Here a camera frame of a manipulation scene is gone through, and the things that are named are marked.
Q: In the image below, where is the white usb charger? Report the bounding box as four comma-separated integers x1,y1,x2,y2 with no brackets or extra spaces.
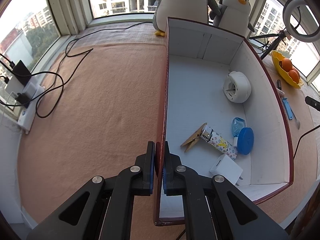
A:
209,154,243,185

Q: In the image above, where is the wooden clothespin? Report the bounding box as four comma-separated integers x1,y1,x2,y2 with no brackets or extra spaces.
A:
181,122,207,152

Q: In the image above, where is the patterned white lighter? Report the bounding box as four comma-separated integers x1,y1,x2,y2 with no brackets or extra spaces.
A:
200,124,238,160

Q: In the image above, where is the blue round lid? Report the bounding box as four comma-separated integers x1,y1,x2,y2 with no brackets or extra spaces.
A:
237,127,254,155

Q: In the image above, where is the blue liquid bottle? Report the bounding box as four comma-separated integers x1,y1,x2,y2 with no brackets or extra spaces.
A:
231,117,246,147

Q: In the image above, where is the red white cardboard box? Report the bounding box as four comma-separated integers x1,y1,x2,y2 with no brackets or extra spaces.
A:
153,18,294,226

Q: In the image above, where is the white plug-in repellent device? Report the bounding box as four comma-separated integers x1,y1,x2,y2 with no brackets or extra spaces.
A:
223,71,252,103

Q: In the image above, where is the pink cosmetic tube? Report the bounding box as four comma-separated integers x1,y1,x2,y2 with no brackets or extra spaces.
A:
277,89,285,98

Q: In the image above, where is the pink towel mat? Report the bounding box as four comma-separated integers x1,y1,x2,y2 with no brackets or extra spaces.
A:
17,42,318,240

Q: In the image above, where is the white power strip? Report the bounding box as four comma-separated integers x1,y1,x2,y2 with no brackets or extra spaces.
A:
18,76,44,134

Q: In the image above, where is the blue phone stand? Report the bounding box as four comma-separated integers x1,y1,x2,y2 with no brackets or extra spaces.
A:
282,98,293,120

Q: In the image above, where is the black plug on strip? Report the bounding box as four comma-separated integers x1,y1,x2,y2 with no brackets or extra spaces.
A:
15,93,30,108

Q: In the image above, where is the white charger on strip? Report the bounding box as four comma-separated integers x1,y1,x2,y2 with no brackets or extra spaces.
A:
22,81,40,99

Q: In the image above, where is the black cylinder lipstick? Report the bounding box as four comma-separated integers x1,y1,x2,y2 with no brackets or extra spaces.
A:
277,80,282,90

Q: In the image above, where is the black power adapter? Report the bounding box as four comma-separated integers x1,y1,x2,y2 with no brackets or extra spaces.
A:
12,60,31,87

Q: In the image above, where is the orange fruit front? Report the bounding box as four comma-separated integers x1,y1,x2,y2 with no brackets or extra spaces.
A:
288,69,300,84

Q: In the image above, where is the yellow leaf-shaped tray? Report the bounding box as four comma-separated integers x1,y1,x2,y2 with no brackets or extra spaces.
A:
271,50,303,89

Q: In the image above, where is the checked grey cloth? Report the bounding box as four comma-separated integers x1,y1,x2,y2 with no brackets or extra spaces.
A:
74,22,166,48

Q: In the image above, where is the black tripod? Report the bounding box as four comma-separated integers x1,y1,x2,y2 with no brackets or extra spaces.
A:
249,29,289,60

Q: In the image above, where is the right plush penguin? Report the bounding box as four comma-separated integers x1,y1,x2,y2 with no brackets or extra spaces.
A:
209,0,255,36

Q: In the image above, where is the plush penguin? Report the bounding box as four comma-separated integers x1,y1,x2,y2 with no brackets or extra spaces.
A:
148,0,221,37
209,0,255,36

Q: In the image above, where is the left plush penguin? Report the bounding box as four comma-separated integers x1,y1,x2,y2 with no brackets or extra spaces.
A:
148,0,221,37

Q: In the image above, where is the black cable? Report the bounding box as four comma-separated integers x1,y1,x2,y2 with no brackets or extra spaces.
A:
0,21,153,119

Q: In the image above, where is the white ring light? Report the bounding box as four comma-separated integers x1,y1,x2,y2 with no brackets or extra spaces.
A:
283,0,319,43

